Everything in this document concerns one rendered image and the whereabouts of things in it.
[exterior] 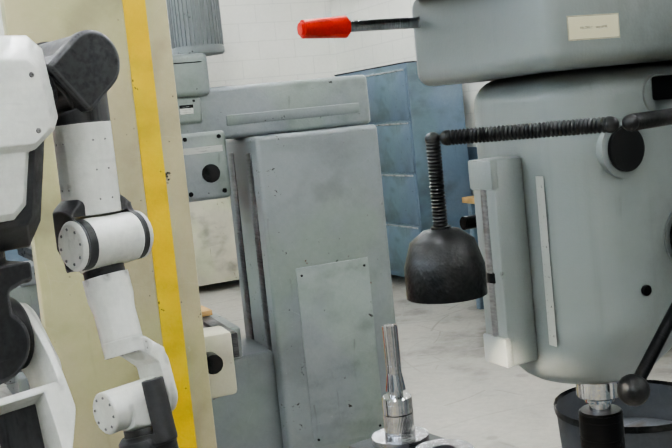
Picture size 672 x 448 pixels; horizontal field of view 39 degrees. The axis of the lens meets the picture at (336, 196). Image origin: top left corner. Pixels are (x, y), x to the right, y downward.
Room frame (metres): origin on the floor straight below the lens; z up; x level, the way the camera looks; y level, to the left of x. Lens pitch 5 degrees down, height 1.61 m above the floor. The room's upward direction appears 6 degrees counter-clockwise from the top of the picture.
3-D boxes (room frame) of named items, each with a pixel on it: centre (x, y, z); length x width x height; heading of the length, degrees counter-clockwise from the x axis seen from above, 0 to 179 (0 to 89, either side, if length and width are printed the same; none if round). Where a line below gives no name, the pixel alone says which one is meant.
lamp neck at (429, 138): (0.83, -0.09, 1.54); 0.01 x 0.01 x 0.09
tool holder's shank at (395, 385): (1.45, -0.06, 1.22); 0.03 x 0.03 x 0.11
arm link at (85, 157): (1.49, 0.38, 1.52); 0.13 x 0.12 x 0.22; 138
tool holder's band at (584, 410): (1.01, -0.26, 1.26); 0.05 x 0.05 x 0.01
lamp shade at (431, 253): (0.83, -0.09, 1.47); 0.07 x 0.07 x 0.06
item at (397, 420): (1.45, -0.06, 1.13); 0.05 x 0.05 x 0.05
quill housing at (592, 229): (1.01, -0.27, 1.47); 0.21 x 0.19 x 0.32; 26
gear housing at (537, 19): (1.02, -0.30, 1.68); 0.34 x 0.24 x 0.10; 116
